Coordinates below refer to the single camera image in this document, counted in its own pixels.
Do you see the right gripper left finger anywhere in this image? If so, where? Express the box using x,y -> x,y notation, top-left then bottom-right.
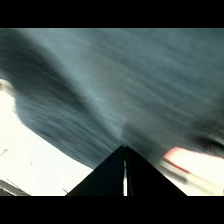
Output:
66,145 -> 127,197

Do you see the black garment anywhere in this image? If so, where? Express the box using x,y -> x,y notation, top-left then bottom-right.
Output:
0,28 -> 224,170

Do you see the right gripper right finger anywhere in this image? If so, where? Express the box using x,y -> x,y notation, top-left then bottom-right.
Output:
125,145 -> 188,197

